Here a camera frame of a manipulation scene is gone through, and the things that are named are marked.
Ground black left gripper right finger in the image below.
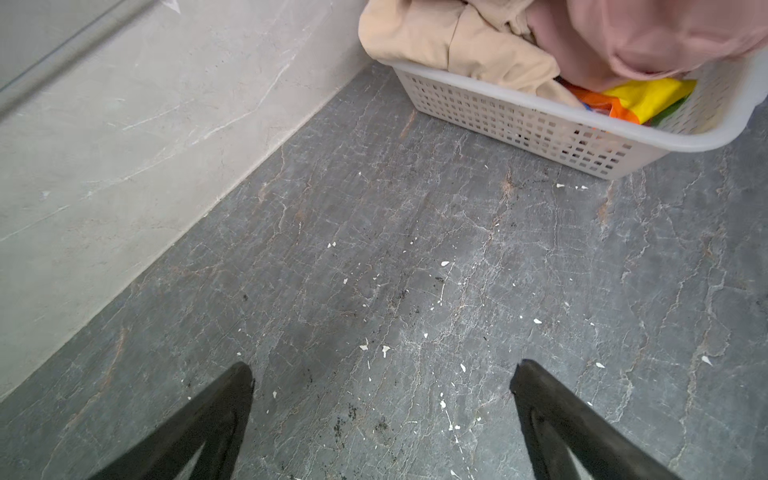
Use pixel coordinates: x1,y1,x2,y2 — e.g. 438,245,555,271
510,359,678,479

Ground white plastic laundry basket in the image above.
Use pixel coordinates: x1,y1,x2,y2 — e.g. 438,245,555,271
389,50,767,180

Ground beige shorts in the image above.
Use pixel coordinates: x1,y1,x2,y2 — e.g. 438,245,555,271
358,0,584,109

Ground multicolour orange blue shorts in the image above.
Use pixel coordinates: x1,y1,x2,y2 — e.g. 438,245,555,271
562,78,697,126

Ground pink drawstring shorts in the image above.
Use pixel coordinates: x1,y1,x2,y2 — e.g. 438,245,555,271
526,1,767,91

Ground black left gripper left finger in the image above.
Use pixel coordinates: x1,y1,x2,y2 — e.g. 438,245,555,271
92,362,254,479

